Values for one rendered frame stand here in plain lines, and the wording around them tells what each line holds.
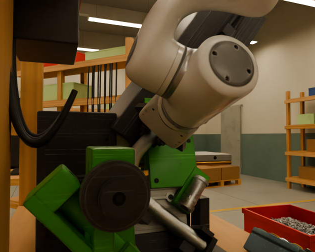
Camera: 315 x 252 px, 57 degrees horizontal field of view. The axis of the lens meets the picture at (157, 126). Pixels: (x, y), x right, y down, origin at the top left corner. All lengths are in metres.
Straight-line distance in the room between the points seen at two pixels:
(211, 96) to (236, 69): 0.04
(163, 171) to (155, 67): 0.33
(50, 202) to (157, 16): 0.25
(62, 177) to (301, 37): 7.87
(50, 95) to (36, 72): 2.74
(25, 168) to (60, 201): 1.07
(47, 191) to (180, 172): 0.39
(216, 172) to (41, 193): 6.68
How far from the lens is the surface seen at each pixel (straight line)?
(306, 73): 7.78
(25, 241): 0.98
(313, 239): 0.92
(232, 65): 0.36
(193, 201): 0.63
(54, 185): 0.33
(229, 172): 7.22
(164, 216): 0.61
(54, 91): 4.11
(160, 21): 0.38
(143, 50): 0.37
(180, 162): 0.67
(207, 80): 0.34
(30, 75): 1.42
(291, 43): 8.26
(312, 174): 6.93
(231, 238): 0.89
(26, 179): 1.41
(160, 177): 0.65
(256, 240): 0.78
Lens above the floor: 1.18
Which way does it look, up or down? 2 degrees up
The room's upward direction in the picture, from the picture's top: straight up
